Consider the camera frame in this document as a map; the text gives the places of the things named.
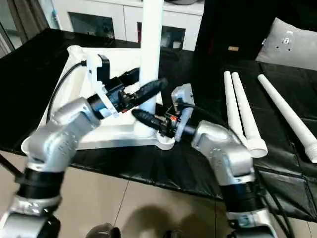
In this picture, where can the white plastic table top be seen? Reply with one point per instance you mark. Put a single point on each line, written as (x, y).
(119, 131)

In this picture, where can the white plastic table leg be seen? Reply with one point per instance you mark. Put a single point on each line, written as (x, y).
(287, 114)
(151, 44)
(229, 99)
(245, 114)

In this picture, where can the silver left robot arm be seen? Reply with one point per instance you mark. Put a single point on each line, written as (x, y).
(59, 139)

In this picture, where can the white glass-door cabinet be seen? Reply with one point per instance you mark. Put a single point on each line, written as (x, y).
(99, 15)

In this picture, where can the black work mat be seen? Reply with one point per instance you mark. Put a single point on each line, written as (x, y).
(29, 99)

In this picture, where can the small yellow label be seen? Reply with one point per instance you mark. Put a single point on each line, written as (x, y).
(233, 48)

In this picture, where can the black cabinet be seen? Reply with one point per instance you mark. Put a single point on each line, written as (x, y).
(228, 22)

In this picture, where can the grey curtain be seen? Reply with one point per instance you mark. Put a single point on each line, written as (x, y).
(20, 22)

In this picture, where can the black stand leg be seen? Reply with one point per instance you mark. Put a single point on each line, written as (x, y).
(10, 166)

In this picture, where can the light grey cushion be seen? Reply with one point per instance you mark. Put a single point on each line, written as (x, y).
(292, 44)

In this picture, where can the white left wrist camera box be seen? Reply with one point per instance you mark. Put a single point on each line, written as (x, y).
(94, 74)

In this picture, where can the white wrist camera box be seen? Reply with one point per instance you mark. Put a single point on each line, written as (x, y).
(184, 96)
(94, 74)

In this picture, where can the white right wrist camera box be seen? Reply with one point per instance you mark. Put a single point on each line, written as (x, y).
(184, 96)

